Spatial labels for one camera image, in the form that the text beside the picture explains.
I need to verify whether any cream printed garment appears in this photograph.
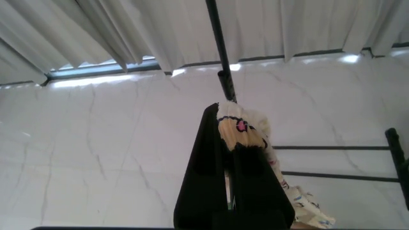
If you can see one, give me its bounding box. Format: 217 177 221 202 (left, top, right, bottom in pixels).
216 100 336 229

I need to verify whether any black clothes rack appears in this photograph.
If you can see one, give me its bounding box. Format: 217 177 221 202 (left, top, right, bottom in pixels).
205 0 409 211

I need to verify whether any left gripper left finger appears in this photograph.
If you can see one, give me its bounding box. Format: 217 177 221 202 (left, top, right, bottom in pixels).
173 102 231 229

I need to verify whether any window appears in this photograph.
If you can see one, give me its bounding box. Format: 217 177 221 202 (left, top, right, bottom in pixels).
47 56 162 81

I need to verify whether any white curtain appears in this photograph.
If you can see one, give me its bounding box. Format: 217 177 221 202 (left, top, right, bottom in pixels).
75 0 409 73
0 0 128 86

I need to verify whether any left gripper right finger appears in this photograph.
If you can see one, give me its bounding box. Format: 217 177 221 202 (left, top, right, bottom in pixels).
228 145 295 229

